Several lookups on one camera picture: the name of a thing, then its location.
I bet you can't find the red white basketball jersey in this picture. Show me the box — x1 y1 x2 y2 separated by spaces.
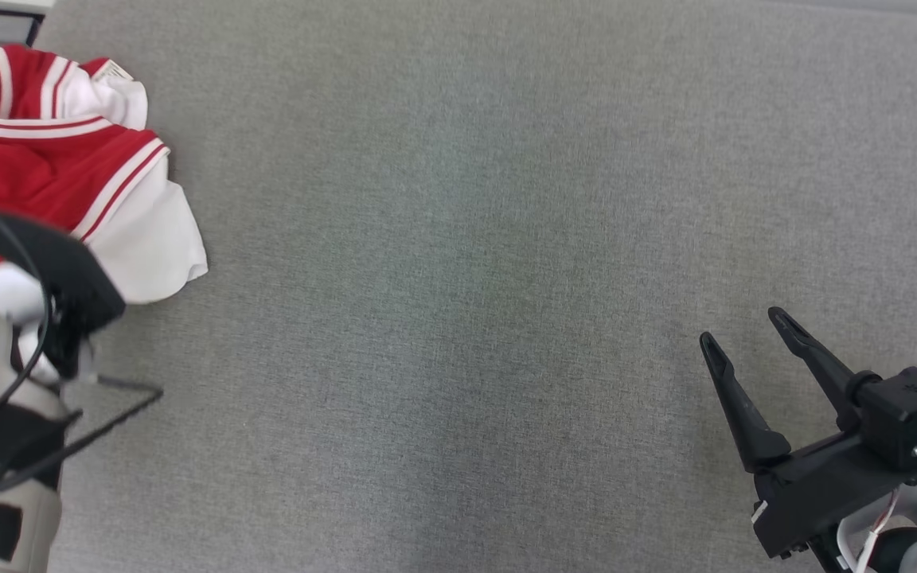
0 44 209 305

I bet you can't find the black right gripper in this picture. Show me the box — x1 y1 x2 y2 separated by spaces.
699 306 917 561

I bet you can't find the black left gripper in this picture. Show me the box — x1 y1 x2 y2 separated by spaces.
0 181 127 380

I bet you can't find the red white wire bundle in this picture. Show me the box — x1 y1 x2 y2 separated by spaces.
853 485 901 573

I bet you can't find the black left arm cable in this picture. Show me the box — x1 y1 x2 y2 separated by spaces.
0 203 165 494

